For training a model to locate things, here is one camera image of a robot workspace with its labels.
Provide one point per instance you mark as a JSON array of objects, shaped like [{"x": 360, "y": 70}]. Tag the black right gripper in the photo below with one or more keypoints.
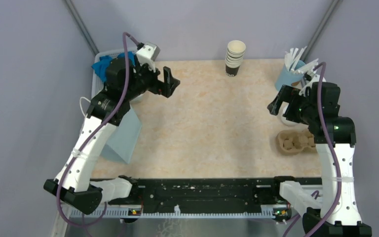
[{"x": 288, "y": 94}]

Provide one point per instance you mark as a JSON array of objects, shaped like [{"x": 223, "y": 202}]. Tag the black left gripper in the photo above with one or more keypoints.
[{"x": 166, "y": 88}]

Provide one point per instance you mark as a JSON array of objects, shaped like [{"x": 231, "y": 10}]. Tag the stack of paper cups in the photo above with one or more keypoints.
[{"x": 234, "y": 57}]

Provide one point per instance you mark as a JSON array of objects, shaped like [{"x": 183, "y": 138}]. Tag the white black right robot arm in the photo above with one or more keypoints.
[{"x": 336, "y": 215}]

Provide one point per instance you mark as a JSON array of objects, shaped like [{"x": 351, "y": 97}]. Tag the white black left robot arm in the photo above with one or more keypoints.
[{"x": 125, "y": 80}]

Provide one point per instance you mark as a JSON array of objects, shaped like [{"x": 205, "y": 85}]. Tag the stack of plastic lids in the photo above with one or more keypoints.
[{"x": 291, "y": 115}]

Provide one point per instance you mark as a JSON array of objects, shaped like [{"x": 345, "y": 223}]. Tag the blue straw holder cup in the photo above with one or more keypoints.
[{"x": 288, "y": 76}]

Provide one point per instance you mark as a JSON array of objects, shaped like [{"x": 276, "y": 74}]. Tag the brown pulp cup carrier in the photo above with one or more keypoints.
[{"x": 292, "y": 142}]

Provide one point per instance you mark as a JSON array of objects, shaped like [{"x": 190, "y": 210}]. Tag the white wrapped straws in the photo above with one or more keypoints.
[{"x": 292, "y": 59}]

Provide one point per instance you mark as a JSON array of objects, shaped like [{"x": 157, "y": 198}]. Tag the blue cloth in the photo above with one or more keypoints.
[{"x": 102, "y": 62}]

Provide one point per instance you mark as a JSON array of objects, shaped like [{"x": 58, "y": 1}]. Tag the white plastic basket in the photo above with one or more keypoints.
[{"x": 97, "y": 84}]

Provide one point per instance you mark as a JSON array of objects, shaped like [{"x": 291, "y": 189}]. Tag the light blue paper bag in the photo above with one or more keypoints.
[{"x": 121, "y": 144}]

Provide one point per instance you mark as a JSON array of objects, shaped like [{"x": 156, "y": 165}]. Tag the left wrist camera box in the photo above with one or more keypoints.
[{"x": 147, "y": 54}]

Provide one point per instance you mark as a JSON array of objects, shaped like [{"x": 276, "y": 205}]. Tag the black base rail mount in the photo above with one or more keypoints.
[{"x": 239, "y": 198}]

